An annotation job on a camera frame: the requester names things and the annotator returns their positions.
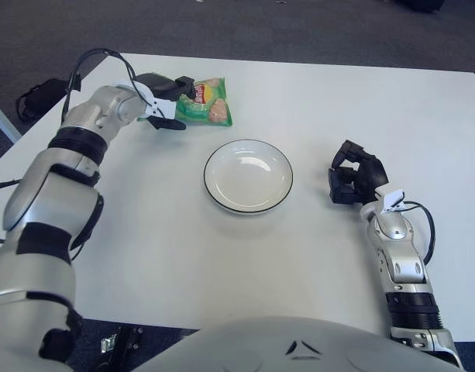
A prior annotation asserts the green snack bag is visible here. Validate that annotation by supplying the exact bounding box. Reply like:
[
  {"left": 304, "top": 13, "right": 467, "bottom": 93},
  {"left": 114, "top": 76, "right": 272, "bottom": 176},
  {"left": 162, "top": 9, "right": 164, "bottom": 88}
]
[{"left": 174, "top": 77, "right": 234, "bottom": 128}]

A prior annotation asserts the white plate with black rim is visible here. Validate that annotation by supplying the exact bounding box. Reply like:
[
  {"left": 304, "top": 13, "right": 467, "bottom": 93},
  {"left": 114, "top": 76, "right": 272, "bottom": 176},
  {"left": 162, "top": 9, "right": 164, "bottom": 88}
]
[{"left": 204, "top": 139, "right": 294, "bottom": 215}]

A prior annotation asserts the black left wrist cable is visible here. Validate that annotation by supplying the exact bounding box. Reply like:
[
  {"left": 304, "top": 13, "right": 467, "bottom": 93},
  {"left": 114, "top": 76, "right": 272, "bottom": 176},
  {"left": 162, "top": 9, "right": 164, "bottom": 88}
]
[{"left": 60, "top": 48, "right": 160, "bottom": 117}]

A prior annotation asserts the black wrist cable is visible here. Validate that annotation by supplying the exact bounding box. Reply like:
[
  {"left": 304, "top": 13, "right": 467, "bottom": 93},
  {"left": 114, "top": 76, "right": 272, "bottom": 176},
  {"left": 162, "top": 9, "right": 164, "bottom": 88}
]
[
  {"left": 60, "top": 48, "right": 160, "bottom": 117},
  {"left": 401, "top": 200, "right": 435, "bottom": 267}
]

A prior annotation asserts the black bracket with metal clip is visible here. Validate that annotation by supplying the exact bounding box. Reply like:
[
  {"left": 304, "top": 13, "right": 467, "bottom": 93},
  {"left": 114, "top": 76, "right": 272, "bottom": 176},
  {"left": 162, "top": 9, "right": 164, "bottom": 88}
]
[{"left": 93, "top": 325, "right": 145, "bottom": 372}]

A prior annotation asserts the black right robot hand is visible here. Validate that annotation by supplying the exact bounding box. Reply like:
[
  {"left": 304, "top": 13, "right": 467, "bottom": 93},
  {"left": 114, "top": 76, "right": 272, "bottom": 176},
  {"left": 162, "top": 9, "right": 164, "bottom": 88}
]
[{"left": 328, "top": 139, "right": 389, "bottom": 205}]

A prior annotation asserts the black bag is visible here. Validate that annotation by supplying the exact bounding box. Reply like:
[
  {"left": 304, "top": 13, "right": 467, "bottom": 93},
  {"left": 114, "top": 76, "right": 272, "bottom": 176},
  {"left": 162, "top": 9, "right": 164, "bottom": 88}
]
[{"left": 15, "top": 78, "right": 70, "bottom": 121}]

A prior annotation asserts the grey robot torso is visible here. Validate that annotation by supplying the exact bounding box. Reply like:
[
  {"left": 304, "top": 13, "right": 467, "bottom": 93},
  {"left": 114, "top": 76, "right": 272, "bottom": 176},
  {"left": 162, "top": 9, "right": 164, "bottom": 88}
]
[{"left": 132, "top": 316, "right": 465, "bottom": 372}]

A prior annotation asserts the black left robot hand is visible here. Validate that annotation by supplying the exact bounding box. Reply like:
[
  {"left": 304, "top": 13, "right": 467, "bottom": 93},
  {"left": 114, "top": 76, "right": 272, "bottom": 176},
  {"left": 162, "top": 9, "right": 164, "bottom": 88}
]
[{"left": 138, "top": 72, "right": 195, "bottom": 132}]

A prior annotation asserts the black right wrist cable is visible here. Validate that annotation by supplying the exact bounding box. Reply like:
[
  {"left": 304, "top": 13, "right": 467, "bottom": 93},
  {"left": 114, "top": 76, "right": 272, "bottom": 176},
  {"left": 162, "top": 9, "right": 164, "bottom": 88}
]
[{"left": 401, "top": 200, "right": 435, "bottom": 267}]

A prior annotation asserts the white table leg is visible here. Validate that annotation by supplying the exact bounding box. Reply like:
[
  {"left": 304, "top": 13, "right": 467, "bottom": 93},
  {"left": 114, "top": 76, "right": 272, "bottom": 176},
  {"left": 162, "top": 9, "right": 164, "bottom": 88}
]
[{"left": 0, "top": 95, "right": 22, "bottom": 144}]

